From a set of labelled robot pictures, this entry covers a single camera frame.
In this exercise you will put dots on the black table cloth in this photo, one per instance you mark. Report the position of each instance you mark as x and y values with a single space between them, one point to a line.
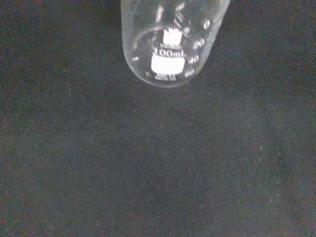
158 160

